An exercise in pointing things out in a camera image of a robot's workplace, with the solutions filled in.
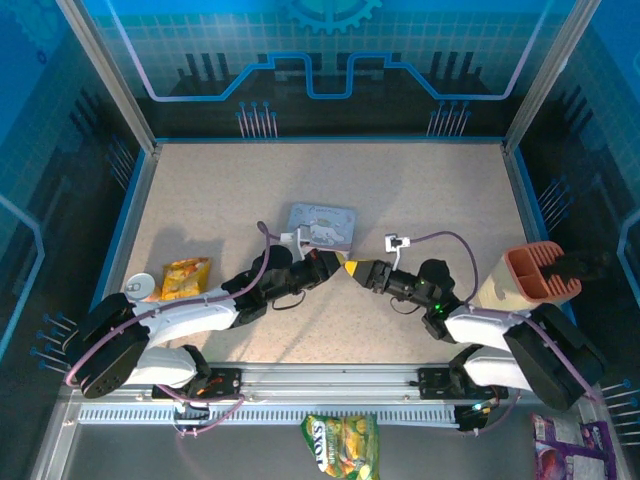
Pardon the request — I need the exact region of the aluminium table edge rail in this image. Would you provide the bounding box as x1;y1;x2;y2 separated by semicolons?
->
79;144;161;364
502;144;574;364

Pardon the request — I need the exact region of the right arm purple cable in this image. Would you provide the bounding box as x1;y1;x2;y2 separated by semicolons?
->
408;230;604;436

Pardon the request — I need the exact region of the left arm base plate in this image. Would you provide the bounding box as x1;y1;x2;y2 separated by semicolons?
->
151;366;245;401

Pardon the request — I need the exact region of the cartoon print tin box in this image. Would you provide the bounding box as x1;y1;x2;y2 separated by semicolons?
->
287;201;359;252

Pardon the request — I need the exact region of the black tool in holder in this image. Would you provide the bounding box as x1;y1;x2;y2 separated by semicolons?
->
542;251;611;286

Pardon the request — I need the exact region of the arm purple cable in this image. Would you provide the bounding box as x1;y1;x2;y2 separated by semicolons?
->
408;230;604;436
63;221;274;439

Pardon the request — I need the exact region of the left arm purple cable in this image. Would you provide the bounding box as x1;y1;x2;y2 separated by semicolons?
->
63;221;274;439

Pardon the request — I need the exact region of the aluminium frame post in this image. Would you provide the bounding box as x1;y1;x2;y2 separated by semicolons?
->
53;0;160;155
502;0;604;156

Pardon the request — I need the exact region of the green candy bag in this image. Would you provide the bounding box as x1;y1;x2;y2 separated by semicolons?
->
299;413;381;480

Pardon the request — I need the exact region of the yellow snack bag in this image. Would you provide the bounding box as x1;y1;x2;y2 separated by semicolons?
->
160;256;212;301

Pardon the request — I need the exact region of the purple snack bag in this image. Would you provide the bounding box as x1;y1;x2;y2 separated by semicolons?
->
530;412;619;480

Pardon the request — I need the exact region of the silver drink can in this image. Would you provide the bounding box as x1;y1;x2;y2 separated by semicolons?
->
123;272;154;302

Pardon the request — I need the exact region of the beige orange cutlery holder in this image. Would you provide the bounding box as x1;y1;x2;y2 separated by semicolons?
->
474;240;584;311

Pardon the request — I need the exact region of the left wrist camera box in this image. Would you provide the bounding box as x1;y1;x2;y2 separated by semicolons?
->
279;225;316;251

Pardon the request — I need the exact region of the white slotted cable duct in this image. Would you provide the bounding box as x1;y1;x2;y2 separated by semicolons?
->
78;403;459;426

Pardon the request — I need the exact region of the aluminium mounting rail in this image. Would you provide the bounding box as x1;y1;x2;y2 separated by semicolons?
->
64;363;596;397

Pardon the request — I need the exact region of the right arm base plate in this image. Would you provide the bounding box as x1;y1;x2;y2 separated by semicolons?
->
417;367;510;401

